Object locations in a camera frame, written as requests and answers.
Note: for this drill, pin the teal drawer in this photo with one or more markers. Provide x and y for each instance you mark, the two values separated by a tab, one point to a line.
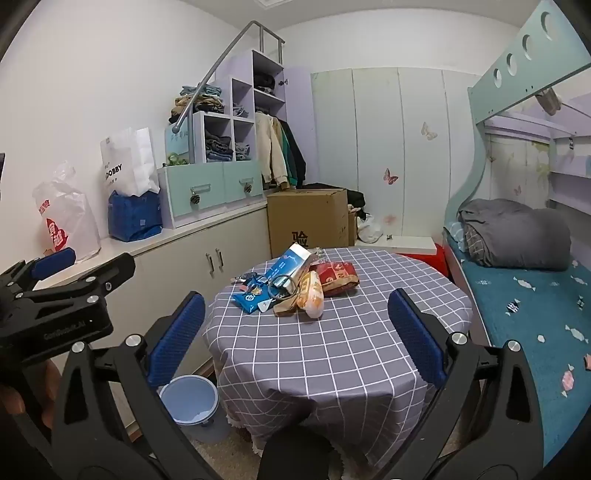
240	177
184	184

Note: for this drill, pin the pale butterfly sticker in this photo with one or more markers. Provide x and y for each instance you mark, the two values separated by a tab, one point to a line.
428	131

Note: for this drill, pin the green toy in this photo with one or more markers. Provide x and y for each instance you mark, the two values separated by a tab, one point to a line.
177	160

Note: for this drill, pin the lilac shelf unit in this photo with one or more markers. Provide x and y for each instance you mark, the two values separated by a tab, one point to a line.
300	129

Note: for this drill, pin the clear plastic bag red print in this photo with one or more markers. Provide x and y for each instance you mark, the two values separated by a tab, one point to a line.
64	217

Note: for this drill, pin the blue plaid pillow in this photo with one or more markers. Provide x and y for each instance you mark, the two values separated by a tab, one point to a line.
455	233

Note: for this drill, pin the light blue plastic bin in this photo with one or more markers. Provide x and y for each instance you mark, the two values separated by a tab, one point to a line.
189	399

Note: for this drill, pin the metal handrail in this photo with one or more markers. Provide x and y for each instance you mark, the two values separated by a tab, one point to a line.
190	138

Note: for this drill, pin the pink butterfly sticker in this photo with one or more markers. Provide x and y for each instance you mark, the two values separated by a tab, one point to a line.
390	176

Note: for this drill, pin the black clothes heap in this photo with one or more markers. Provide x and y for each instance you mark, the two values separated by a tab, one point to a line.
360	201

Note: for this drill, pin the light blue card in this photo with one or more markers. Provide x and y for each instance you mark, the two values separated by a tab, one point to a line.
175	138

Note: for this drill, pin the white low platform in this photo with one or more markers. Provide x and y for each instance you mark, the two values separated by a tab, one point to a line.
406	243

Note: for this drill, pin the low white cabinet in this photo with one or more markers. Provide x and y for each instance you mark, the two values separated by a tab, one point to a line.
184	263

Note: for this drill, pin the small cardboard box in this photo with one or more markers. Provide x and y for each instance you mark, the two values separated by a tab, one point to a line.
352	228

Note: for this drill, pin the brown paper wrapper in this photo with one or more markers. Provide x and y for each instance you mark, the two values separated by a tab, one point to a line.
286	308

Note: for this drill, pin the blue shopping bag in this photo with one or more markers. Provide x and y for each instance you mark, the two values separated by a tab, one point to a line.
136	217

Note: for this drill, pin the teal bunk bed frame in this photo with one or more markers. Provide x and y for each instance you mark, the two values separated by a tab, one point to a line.
535	74

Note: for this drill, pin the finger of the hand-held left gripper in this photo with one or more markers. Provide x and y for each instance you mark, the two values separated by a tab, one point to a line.
53	263
115	270

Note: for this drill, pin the black folded clothes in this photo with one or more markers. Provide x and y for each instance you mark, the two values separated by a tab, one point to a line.
265	83

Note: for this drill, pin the red box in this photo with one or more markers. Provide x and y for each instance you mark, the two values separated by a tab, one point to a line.
434	261

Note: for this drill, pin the blue folded jeans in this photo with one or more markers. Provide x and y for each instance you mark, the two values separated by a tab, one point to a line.
205	91

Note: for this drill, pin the grey checked blanket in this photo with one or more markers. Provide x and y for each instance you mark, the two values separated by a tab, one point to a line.
474	247

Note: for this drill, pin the white plastic bag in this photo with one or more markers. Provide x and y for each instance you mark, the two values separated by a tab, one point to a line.
369	230

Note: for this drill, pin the pine cone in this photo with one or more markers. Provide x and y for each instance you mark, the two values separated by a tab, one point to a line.
249	188
196	199

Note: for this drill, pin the dark grey folded clothes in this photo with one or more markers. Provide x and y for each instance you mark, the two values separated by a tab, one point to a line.
218	147

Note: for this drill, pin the person's left hand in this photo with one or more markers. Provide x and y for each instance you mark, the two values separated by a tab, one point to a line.
32	387

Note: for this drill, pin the black jacket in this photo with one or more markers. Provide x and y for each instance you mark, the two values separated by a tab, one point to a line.
301	161

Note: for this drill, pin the folded denim stack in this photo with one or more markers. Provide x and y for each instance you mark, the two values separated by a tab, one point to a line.
243	152

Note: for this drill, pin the white paper bag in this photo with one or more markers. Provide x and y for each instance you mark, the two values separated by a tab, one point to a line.
124	161

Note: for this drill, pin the green jacket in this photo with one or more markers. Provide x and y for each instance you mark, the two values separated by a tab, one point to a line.
290	157

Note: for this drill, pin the brown folded clothes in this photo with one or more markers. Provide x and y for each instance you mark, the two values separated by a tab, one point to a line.
207	110

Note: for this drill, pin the teal bed blanket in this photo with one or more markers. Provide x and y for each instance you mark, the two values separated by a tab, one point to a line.
531	323

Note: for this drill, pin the grey duvet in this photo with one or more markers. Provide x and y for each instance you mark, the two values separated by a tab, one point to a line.
512	235

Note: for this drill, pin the blue snack packet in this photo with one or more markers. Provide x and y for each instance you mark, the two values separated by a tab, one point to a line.
249	297

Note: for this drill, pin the cream jacket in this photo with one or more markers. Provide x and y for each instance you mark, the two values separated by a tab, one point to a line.
270	147

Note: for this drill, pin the red brown snack bag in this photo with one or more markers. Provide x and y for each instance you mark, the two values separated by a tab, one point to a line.
337	277

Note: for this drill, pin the large cardboard box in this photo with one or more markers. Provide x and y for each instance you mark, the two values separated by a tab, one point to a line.
304	217

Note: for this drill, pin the white blue medicine box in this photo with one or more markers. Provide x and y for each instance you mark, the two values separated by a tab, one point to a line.
288	265

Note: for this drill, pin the round table grey checked cloth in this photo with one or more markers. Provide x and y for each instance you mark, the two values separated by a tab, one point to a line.
346	346

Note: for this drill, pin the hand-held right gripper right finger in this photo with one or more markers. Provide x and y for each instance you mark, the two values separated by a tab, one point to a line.
415	337

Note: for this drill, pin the white wardrobe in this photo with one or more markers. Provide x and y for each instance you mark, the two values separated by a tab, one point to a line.
369	138

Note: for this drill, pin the orange bread wrapper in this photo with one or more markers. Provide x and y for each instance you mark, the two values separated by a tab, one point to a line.
311	293

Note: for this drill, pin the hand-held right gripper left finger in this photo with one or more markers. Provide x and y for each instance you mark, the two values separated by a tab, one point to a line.
178	337

